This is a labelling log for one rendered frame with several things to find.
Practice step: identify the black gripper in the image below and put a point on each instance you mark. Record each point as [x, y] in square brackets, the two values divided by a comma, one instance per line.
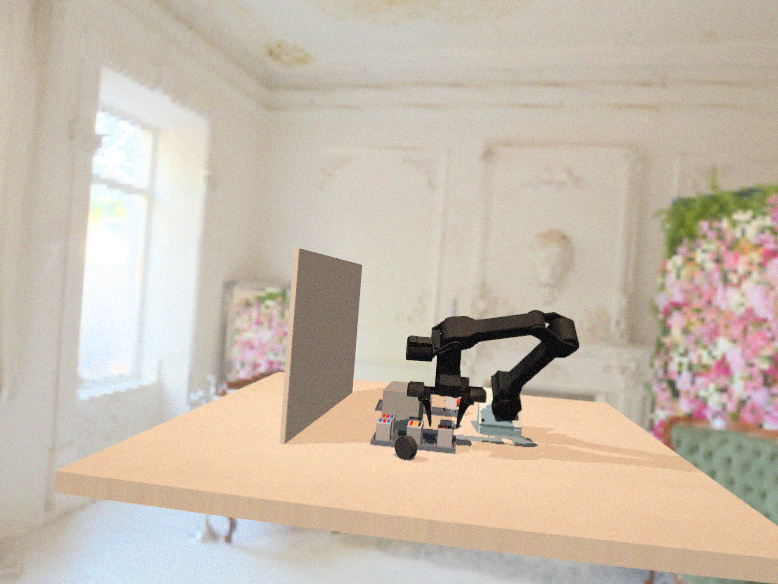
[475, 394]

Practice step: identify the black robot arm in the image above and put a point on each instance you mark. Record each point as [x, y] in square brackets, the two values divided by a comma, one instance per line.
[458, 333]

